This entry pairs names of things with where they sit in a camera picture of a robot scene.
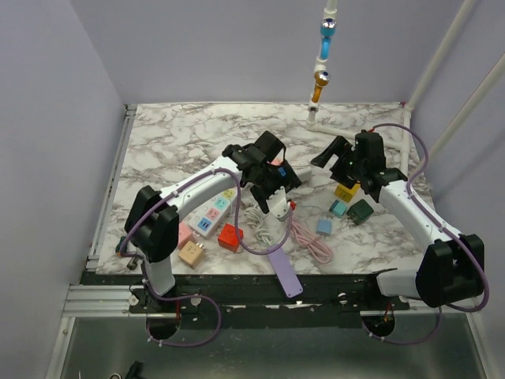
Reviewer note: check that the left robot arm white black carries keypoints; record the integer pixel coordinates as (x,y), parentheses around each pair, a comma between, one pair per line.
(152,225)

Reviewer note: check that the white power strip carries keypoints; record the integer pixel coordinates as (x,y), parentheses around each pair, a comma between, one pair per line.
(208,216)

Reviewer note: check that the pink cube socket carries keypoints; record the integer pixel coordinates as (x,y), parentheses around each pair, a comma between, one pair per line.
(185,234)

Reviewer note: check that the yellow cube socket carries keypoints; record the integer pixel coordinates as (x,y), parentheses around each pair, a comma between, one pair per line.
(346,194)

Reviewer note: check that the red cube socket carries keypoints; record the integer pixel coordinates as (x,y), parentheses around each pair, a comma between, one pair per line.
(229,237)

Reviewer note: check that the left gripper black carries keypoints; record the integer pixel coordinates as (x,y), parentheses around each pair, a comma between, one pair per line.
(289,181)

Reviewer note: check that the white tiger cube socket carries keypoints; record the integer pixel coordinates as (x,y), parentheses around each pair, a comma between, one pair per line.
(304,173)

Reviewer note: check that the light blue plug adapter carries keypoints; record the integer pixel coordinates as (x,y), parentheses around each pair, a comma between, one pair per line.
(324,226)

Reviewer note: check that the dark green cube socket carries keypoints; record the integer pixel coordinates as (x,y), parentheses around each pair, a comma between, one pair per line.
(360,211)

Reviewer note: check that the pink power strip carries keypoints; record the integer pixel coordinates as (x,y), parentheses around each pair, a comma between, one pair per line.
(276,162)

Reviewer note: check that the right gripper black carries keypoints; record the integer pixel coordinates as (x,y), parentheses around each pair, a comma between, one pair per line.
(339,147)

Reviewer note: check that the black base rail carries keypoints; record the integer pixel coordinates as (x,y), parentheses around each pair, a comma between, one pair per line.
(206,302)

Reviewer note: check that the teal plug adapter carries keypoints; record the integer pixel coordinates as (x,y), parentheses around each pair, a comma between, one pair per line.
(338,208)

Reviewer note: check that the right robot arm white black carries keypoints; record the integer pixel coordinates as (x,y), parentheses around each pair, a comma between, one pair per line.
(452,268)

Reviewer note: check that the blue orange pipe stand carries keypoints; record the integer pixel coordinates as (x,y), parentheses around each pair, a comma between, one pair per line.
(320,74)

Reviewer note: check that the grey metal crank handle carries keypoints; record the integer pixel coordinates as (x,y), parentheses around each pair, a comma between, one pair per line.
(133,261)

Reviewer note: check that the beige cube socket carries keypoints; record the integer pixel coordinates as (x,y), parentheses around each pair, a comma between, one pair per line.
(191,254)

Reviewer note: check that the purple USB power strip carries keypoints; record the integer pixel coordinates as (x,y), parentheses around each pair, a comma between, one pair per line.
(285,273)

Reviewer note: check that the white PVC pipe frame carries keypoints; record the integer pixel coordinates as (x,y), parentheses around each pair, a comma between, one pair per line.
(458,102)

